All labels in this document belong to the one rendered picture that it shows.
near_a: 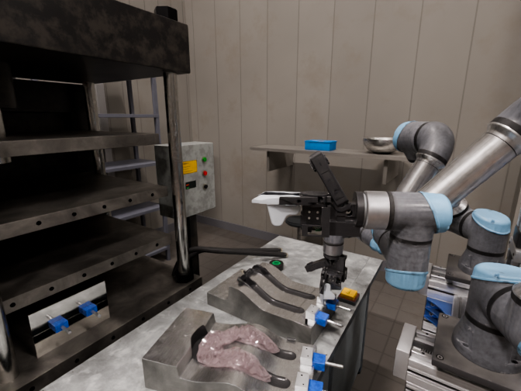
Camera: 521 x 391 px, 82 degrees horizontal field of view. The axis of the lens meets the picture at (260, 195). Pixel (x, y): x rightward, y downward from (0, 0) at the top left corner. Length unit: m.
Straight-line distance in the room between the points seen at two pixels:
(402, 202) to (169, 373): 0.81
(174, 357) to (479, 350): 0.81
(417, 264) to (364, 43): 2.93
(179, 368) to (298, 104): 3.05
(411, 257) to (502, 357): 0.40
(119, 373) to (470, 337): 1.03
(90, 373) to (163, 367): 0.30
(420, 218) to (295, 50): 3.22
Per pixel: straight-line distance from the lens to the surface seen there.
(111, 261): 1.43
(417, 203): 0.61
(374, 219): 0.59
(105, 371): 1.25
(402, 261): 0.64
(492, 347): 0.95
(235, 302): 1.32
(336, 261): 1.20
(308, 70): 3.59
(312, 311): 1.20
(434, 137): 1.13
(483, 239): 1.36
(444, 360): 0.95
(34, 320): 1.37
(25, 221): 1.25
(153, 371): 1.09
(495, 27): 3.28
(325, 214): 0.58
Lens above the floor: 1.61
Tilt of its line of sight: 14 degrees down
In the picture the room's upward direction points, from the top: straight up
